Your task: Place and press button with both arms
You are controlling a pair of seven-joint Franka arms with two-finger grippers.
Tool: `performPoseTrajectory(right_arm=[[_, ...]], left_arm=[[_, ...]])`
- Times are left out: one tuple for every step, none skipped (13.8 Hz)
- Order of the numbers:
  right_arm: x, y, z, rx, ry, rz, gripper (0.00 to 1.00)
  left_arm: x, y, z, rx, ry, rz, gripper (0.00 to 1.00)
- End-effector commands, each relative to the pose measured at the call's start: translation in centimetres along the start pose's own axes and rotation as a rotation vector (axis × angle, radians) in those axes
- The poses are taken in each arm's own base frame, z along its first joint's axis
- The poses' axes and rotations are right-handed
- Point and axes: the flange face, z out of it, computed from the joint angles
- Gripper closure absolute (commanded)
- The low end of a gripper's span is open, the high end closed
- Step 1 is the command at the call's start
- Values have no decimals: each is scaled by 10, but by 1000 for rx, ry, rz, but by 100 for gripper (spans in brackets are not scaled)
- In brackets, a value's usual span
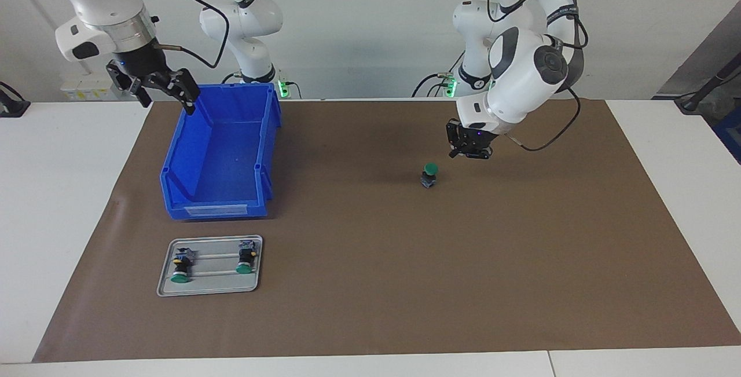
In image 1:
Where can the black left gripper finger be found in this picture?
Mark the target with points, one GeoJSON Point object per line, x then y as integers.
{"type": "Point", "coordinates": [481, 154]}
{"type": "Point", "coordinates": [454, 148]}

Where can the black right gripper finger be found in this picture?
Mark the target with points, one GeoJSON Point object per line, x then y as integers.
{"type": "Point", "coordinates": [144, 98]}
{"type": "Point", "coordinates": [189, 92]}

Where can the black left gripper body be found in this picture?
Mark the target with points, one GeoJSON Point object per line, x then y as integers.
{"type": "Point", "coordinates": [477, 136]}

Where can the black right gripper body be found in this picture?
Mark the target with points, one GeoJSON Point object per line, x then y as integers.
{"type": "Point", "coordinates": [139, 63]}

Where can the green push button switch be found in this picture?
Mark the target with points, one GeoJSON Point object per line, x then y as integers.
{"type": "Point", "coordinates": [429, 168]}
{"type": "Point", "coordinates": [180, 267]}
{"type": "Point", "coordinates": [246, 256]}

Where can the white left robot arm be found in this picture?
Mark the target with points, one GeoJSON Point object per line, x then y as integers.
{"type": "Point", "coordinates": [521, 81]}

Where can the blue plastic storage bin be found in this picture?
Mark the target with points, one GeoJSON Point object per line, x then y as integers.
{"type": "Point", "coordinates": [220, 157]}

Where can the brown table mat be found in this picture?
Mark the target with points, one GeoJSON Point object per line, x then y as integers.
{"type": "Point", "coordinates": [405, 278]}

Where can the grey metal tray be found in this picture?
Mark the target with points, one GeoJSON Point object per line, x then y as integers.
{"type": "Point", "coordinates": [214, 284]}

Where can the black stand with pole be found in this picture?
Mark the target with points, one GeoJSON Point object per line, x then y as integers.
{"type": "Point", "coordinates": [692, 102]}

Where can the blue crate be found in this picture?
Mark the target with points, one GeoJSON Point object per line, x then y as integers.
{"type": "Point", "coordinates": [732, 134]}

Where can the white wall socket box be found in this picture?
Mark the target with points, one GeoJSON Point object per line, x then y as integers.
{"type": "Point", "coordinates": [81, 90]}

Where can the black clamp mount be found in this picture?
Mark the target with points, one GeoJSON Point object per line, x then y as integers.
{"type": "Point", "coordinates": [11, 108]}

